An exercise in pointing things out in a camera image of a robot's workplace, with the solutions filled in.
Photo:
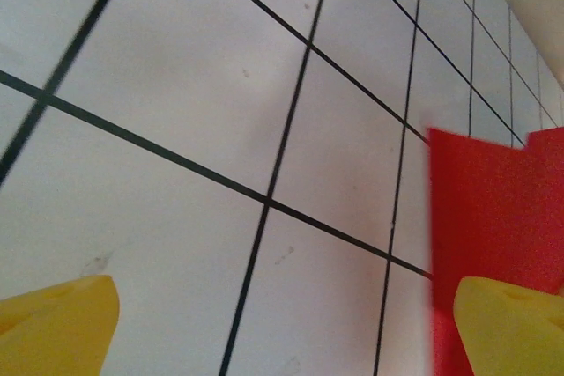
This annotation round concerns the red cloth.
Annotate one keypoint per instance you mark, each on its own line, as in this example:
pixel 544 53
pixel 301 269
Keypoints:
pixel 484 208

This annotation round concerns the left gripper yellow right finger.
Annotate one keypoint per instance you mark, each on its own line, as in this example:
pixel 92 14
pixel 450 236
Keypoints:
pixel 515 336

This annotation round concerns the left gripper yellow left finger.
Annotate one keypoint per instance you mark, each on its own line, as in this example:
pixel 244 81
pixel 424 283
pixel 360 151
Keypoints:
pixel 57 332

